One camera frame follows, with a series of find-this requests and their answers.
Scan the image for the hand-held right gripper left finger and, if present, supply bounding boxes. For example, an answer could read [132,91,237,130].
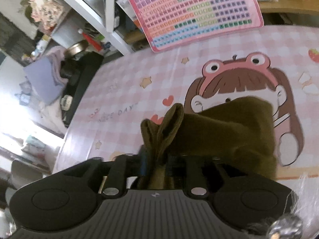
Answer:
[80,144,151,200]

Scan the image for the white wooden bookshelf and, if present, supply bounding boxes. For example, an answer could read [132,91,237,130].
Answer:
[40,0,319,56]

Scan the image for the pink flower decoration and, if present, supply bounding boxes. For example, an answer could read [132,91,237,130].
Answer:
[25,0,73,34]

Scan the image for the olive green pants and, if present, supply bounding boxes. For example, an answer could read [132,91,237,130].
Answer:
[140,97,279,190]

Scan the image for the red tassel ornament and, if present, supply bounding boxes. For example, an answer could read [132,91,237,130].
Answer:
[78,28,103,52]

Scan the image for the black case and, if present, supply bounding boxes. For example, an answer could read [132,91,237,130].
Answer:
[60,51,105,129]

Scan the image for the pink checked cartoon desk mat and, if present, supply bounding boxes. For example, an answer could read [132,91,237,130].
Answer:
[51,25,319,193]

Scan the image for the brass bowl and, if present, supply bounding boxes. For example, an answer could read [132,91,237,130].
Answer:
[65,40,88,56]

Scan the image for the pink learning tablet toy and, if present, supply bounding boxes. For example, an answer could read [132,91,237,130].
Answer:
[125,0,265,53]

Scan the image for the white leaning book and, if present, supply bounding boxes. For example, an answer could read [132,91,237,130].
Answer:
[102,0,120,33]

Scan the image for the white fluffy fur trim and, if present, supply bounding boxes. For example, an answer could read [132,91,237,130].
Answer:
[247,174,319,239]

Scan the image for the white cup with green lid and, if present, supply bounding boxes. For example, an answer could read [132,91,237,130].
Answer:
[98,36,113,53]

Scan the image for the white orange booklet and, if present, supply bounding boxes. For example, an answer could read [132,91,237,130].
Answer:
[117,0,143,31]

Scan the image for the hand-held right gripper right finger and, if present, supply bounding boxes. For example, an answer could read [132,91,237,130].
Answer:
[166,155,240,198]

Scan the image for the lavender cloth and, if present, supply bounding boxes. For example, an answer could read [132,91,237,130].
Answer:
[24,46,68,105]

